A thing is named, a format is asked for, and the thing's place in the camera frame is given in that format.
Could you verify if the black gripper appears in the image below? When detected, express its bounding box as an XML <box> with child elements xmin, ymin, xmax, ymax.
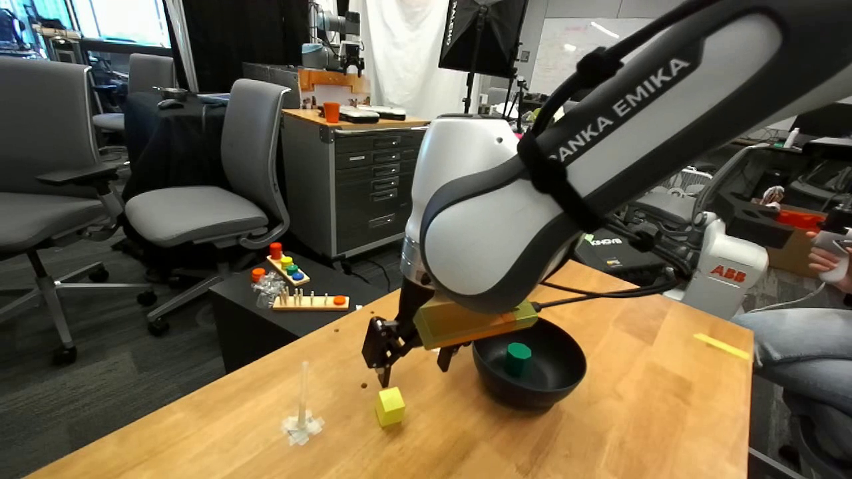
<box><xmin>362</xmin><ymin>279</ymin><xmax>440</xmax><ymax>388</ymax></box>

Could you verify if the yellow cube block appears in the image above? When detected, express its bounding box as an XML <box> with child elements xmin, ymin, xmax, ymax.
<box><xmin>376</xmin><ymin>388</ymin><xmax>404</xmax><ymax>426</ymax></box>

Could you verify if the green cylinder block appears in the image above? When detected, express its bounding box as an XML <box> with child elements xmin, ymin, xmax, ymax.
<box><xmin>504</xmin><ymin>341</ymin><xmax>532</xmax><ymax>378</ymax></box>

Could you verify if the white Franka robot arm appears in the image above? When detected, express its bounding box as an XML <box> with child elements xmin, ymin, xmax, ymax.
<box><xmin>362</xmin><ymin>0</ymin><xmax>852</xmax><ymax>378</ymax></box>

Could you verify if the white ABB robot base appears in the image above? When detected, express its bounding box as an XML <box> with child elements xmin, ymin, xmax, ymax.
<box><xmin>685</xmin><ymin>219</ymin><xmax>770</xmax><ymax>319</ymax></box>

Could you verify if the black bowl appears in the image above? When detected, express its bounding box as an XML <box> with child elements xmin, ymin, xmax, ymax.
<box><xmin>472</xmin><ymin>319</ymin><xmax>585</xmax><ymax>409</ymax></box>

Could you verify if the wooden peg board toy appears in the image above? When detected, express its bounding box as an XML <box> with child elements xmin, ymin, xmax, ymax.
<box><xmin>269</xmin><ymin>296</ymin><xmax>351</xmax><ymax>311</ymax></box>

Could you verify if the black low side table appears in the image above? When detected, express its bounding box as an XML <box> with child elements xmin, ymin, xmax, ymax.
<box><xmin>207</xmin><ymin>255</ymin><xmax>383</xmax><ymax>369</ymax></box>

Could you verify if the colourful wooden stacking toy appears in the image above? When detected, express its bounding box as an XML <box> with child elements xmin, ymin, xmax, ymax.
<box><xmin>266</xmin><ymin>243</ymin><xmax>310</xmax><ymax>288</ymax></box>

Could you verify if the grey metal drawer cabinet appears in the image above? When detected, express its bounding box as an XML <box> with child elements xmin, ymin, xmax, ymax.
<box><xmin>283</xmin><ymin>108</ymin><xmax>426</xmax><ymax>257</ymax></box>

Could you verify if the grey office chair near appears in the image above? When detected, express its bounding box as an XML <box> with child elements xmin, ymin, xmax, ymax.
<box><xmin>125</xmin><ymin>78</ymin><xmax>290</xmax><ymax>335</ymax></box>

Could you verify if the grey office chair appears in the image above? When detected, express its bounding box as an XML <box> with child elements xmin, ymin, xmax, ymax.
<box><xmin>125</xmin><ymin>78</ymin><xmax>290</xmax><ymax>335</ymax></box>
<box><xmin>0</xmin><ymin>55</ymin><xmax>158</xmax><ymax>364</ymax></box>

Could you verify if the orange cup on cabinet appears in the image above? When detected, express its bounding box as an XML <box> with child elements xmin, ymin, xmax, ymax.
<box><xmin>322</xmin><ymin>100</ymin><xmax>342</xmax><ymax>122</ymax></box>

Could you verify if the yellow tape strip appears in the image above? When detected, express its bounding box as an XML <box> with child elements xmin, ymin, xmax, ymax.
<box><xmin>692</xmin><ymin>333</ymin><xmax>752</xmax><ymax>361</ymax></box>

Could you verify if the black softbox studio light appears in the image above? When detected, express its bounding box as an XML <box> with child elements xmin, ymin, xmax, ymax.
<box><xmin>440</xmin><ymin>0</ymin><xmax>527</xmax><ymax>78</ymax></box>

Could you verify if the grey office chair far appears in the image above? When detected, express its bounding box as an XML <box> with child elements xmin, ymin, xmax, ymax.
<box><xmin>0</xmin><ymin>55</ymin><xmax>158</xmax><ymax>364</ymax></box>

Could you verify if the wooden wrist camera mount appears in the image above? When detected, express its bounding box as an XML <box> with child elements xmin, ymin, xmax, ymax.
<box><xmin>414</xmin><ymin>299</ymin><xmax>537</xmax><ymax>348</ymax></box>

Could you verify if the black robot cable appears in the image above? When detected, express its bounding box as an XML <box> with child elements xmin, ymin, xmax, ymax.
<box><xmin>530</xmin><ymin>203</ymin><xmax>703</xmax><ymax>313</ymax></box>

